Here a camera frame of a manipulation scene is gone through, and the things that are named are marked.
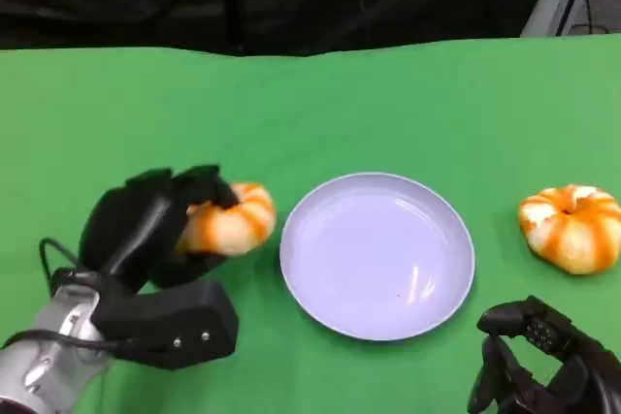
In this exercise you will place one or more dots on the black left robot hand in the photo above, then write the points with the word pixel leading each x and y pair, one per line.
pixel 140 230

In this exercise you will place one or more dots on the orange white toy bread roll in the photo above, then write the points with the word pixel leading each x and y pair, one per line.
pixel 572 230
pixel 233 222

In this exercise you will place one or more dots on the lilac plate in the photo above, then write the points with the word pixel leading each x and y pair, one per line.
pixel 377 256

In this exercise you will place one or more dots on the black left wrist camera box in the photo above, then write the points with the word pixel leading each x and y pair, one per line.
pixel 179 324

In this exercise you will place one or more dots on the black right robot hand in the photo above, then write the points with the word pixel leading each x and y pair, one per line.
pixel 558 360

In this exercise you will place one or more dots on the green table cloth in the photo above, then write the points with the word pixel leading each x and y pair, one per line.
pixel 339 118

